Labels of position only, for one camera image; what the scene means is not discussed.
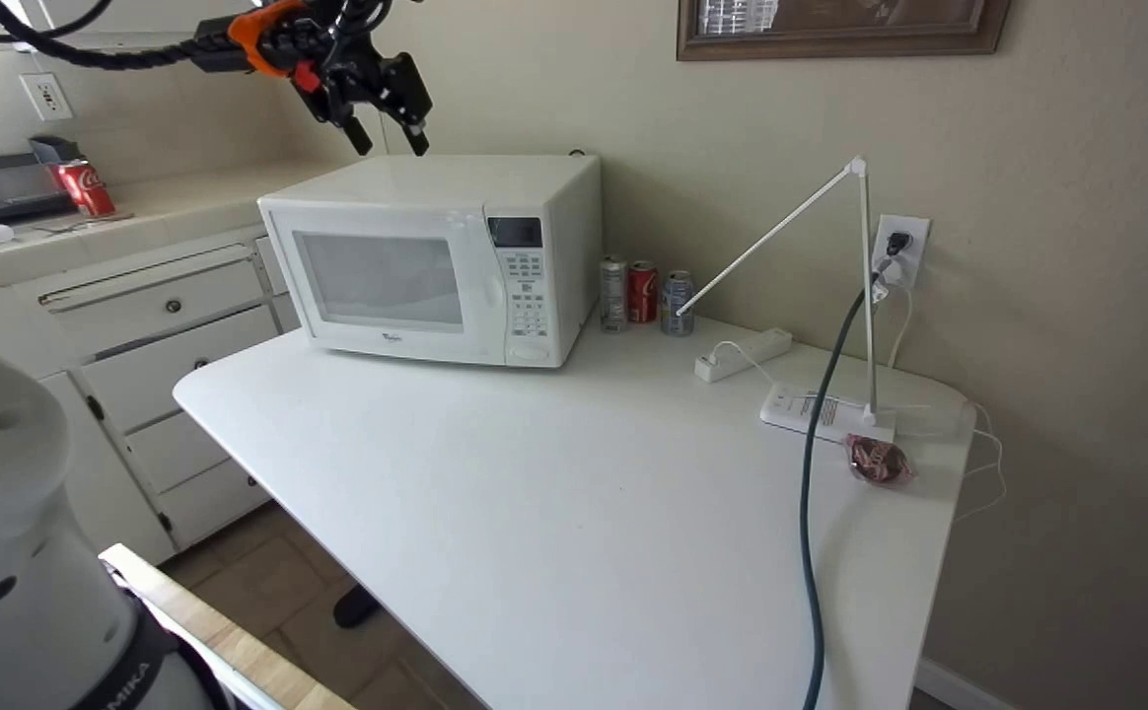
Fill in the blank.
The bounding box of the black floor object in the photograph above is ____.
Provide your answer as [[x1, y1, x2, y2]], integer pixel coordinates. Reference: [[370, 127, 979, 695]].
[[327, 578, 390, 636]]

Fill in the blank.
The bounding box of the thin white cord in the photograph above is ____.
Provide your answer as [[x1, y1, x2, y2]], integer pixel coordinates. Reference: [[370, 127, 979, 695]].
[[879, 284, 1009, 520]]

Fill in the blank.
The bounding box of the flat white adapter box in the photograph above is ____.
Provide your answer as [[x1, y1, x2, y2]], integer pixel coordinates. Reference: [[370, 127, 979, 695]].
[[753, 377, 858, 436]]

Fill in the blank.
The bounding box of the small brown object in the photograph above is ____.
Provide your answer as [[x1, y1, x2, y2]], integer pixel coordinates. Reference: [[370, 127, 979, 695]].
[[845, 434, 912, 489]]

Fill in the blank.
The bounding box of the light wooden board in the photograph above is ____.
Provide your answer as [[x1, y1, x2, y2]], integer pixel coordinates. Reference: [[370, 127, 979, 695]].
[[94, 542, 359, 710]]

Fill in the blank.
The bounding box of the thick black table cable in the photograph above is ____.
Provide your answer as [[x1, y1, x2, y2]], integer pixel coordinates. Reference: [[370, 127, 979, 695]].
[[799, 248, 912, 710]]

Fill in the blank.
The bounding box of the white power strip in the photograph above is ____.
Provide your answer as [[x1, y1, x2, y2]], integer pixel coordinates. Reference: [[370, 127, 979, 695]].
[[689, 323, 799, 386]]

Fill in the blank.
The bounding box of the white light switch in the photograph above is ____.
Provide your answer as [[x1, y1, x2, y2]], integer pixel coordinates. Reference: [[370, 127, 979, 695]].
[[11, 68, 79, 129]]

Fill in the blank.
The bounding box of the white wall outlet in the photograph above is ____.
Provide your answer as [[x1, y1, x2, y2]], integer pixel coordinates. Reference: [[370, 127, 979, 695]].
[[867, 208, 935, 300]]

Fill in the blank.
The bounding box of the white microwave door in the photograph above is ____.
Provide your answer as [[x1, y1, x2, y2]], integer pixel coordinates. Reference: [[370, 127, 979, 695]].
[[257, 202, 504, 368]]

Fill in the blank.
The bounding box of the white cabinet drawer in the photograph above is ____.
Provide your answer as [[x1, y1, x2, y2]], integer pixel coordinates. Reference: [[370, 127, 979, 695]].
[[36, 242, 278, 368], [148, 452, 278, 555], [69, 300, 294, 436], [106, 402, 233, 499]]

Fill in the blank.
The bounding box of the white microwave oven body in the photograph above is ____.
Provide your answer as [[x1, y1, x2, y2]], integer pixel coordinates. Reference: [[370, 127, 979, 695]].
[[253, 151, 607, 375]]

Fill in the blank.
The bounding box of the brown framed building picture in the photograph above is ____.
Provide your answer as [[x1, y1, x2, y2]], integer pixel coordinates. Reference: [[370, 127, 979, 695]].
[[670, 0, 1018, 68]]

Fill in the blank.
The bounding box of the silver blue drink can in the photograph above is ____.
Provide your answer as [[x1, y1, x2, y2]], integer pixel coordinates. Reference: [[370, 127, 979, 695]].
[[655, 269, 699, 340]]

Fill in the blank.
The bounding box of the red drink can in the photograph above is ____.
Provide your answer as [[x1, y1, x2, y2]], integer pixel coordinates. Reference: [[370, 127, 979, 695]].
[[625, 255, 663, 330]]

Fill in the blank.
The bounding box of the black orange wrist camera mount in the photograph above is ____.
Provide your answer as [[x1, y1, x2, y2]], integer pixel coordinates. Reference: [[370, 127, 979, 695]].
[[190, 0, 327, 81]]

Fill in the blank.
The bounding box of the silver green drink can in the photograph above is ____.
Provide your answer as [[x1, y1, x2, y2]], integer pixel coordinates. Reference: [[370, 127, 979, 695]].
[[595, 251, 636, 334]]

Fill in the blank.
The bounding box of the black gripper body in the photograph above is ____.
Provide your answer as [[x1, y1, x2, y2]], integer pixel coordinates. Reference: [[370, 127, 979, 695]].
[[294, 0, 407, 127]]

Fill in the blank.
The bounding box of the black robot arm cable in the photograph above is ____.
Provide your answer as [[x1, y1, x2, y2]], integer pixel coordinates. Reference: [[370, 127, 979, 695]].
[[0, 0, 257, 73]]

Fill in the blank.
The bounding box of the white kitchen cabinet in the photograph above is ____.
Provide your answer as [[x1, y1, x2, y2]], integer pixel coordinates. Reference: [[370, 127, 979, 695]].
[[0, 158, 340, 570]]

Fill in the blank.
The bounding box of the red cup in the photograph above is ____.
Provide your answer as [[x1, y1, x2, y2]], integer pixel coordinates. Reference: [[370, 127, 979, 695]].
[[49, 152, 124, 219]]

